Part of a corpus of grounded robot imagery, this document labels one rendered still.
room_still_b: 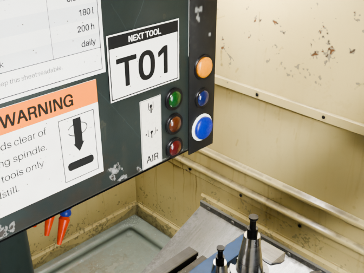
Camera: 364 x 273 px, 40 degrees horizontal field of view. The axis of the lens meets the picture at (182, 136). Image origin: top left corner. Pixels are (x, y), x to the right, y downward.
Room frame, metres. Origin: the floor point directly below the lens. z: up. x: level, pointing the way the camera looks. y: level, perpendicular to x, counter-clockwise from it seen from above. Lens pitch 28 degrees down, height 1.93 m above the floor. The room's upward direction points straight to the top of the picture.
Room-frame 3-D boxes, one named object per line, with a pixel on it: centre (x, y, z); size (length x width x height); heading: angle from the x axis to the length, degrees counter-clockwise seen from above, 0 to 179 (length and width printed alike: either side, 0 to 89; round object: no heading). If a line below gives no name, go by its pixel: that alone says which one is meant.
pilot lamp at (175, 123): (0.53, 0.01, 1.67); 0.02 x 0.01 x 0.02; 135
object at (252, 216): (0.62, -0.11, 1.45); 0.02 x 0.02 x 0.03
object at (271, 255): (0.84, -0.19, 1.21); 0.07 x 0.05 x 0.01; 45
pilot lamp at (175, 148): (0.53, 0.01, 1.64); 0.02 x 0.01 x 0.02; 135
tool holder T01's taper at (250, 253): (0.62, -0.11, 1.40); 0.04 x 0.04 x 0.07
